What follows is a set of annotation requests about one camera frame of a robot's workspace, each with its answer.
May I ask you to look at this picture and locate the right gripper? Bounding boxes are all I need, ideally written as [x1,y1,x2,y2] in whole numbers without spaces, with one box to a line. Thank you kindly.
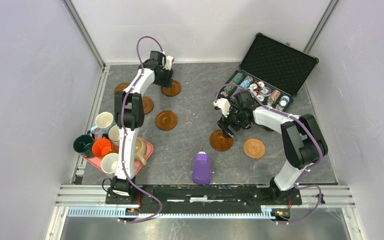
[216,103,245,139]

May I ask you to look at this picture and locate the brown wooden coaster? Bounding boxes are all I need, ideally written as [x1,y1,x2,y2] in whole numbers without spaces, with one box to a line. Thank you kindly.
[161,80,182,97]
[142,96,154,115]
[113,82,130,95]
[209,129,234,152]
[155,110,178,131]

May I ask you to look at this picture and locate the woven rattan coaster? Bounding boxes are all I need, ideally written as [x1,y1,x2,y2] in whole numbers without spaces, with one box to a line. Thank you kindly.
[243,138,266,159]

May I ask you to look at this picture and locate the light blue mug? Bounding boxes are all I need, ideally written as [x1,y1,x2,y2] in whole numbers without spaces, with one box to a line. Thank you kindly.
[90,111,116,135]

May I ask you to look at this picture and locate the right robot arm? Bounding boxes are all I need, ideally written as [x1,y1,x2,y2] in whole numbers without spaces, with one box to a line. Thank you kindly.
[213,90,328,204]

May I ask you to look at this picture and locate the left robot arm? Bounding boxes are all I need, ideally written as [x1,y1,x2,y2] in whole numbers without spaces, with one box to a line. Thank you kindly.
[108,50,175,204]

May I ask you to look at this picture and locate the purple plastic box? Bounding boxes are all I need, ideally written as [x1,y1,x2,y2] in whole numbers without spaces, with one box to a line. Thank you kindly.
[191,151,212,185]

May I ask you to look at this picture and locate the black poker chip case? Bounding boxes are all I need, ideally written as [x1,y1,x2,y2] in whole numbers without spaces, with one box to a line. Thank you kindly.
[217,33,319,112]

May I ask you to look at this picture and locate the beige mug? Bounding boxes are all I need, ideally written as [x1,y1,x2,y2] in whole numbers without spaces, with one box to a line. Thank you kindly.
[134,137,147,166]

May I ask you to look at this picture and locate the pink tray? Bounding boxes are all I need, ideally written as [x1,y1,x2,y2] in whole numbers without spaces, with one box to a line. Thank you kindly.
[82,137,154,179]

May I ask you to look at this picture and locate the orange mug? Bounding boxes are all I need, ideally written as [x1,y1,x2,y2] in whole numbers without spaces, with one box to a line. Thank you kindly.
[91,138,118,159]

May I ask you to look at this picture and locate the dark green mug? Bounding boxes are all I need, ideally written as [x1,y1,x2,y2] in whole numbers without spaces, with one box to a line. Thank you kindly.
[72,134,95,159]

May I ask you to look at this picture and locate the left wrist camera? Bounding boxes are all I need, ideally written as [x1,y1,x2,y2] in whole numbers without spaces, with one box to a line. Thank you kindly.
[163,55,175,70]

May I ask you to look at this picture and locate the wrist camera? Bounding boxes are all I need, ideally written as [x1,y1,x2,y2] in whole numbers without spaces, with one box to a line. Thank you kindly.
[213,98,231,118]
[163,55,175,70]

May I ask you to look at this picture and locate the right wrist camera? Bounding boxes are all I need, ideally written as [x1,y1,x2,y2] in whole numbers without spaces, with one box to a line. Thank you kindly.
[213,98,231,118]

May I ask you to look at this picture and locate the white mug dark handle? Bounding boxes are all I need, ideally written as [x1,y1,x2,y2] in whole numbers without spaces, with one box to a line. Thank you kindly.
[107,124,120,146]

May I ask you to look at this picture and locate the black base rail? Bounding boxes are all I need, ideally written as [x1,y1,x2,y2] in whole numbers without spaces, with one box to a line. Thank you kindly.
[105,184,303,215]

